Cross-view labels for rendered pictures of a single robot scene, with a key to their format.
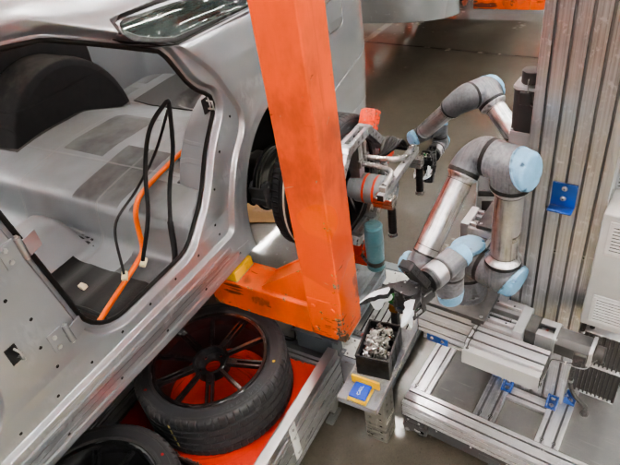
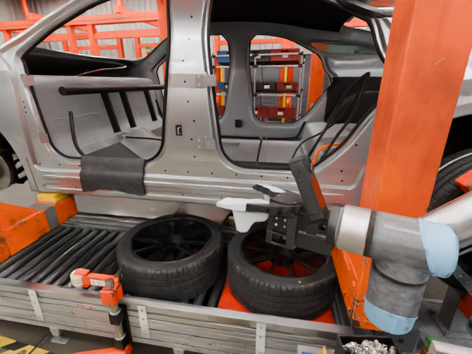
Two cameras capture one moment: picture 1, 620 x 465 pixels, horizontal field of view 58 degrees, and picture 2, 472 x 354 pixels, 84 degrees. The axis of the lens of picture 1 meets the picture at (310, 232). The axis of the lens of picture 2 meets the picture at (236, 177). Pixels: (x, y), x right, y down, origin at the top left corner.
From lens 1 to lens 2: 1.31 m
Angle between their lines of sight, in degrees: 58
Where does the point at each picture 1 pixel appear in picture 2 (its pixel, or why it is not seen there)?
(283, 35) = not seen: outside the picture
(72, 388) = (196, 175)
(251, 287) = not seen: hidden behind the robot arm
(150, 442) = (212, 245)
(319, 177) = (390, 121)
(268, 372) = (288, 282)
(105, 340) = (224, 169)
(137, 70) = not seen: hidden behind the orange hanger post
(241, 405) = (253, 276)
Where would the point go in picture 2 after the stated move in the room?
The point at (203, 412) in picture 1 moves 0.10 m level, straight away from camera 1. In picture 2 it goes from (239, 259) to (251, 251)
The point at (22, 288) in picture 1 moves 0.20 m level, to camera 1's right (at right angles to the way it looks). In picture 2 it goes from (197, 102) to (211, 105)
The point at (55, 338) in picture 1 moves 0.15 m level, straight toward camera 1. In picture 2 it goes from (199, 140) to (180, 145)
